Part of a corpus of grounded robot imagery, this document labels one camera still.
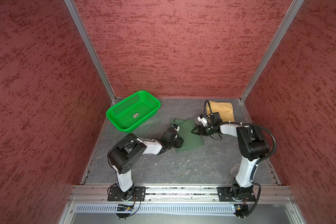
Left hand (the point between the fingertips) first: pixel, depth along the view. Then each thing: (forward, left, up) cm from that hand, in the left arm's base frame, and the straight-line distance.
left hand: (181, 142), depth 93 cm
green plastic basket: (+28, +39, 0) cm, 48 cm away
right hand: (+7, -10, 0) cm, 12 cm away
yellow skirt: (+27, -36, +3) cm, 45 cm away
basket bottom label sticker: (+25, +36, -1) cm, 44 cm away
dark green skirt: (+2, -7, 0) cm, 7 cm away
